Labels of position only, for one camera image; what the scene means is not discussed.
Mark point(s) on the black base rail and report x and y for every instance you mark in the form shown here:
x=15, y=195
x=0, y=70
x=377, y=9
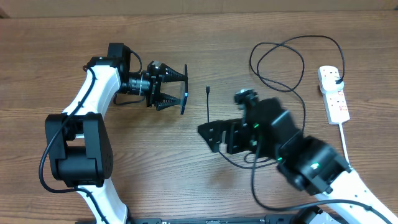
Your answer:
x=267, y=219

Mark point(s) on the white power strip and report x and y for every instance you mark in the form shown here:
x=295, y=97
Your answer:
x=335, y=103

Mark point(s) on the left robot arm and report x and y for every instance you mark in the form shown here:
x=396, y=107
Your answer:
x=78, y=156

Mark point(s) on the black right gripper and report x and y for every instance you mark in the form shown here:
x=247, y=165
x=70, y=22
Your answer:
x=227, y=128

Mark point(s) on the blue Galaxy smartphone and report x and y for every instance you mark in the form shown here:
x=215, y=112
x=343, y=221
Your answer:
x=184, y=91

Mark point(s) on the white charger plug adapter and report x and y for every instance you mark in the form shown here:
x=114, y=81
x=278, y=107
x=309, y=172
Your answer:
x=331, y=84

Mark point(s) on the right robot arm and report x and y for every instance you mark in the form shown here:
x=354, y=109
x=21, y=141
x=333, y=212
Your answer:
x=307, y=163

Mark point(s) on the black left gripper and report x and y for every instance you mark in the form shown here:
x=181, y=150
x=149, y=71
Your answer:
x=155, y=86

